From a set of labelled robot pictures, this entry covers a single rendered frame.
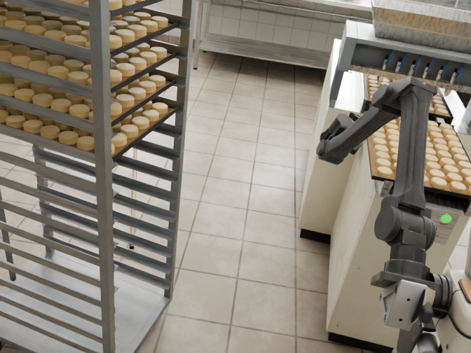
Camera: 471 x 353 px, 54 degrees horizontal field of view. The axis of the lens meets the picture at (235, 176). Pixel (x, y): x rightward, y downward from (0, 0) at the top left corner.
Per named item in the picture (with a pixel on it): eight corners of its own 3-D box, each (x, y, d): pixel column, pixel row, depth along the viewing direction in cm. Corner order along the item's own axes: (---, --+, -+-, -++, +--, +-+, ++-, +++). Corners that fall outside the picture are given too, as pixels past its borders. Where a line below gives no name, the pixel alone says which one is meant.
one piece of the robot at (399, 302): (409, 333, 91) (427, 286, 86) (384, 326, 91) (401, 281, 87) (401, 300, 100) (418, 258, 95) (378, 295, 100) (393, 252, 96)
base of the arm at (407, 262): (380, 278, 89) (444, 292, 88) (385, 238, 92) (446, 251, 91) (369, 284, 97) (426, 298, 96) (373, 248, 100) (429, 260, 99)
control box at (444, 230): (378, 224, 170) (389, 193, 162) (444, 239, 167) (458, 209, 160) (378, 230, 167) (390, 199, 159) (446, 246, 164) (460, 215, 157)
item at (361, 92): (355, 43, 328) (357, 32, 324) (356, 43, 328) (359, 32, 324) (359, 112, 221) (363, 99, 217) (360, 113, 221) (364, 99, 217)
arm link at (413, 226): (401, 250, 92) (424, 258, 93) (406, 203, 96) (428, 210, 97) (376, 256, 101) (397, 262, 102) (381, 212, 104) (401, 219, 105)
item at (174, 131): (181, 135, 156) (182, 127, 155) (178, 139, 154) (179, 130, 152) (25, 89, 171) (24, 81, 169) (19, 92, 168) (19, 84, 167)
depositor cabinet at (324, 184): (309, 141, 374) (333, 38, 330) (399, 160, 367) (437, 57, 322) (294, 239, 267) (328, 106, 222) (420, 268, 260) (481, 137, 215)
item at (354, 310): (326, 245, 266) (370, 102, 218) (386, 259, 262) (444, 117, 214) (320, 344, 207) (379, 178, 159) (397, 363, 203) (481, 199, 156)
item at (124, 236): (173, 253, 185) (173, 248, 183) (169, 258, 183) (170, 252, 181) (40, 206, 199) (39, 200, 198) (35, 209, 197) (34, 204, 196)
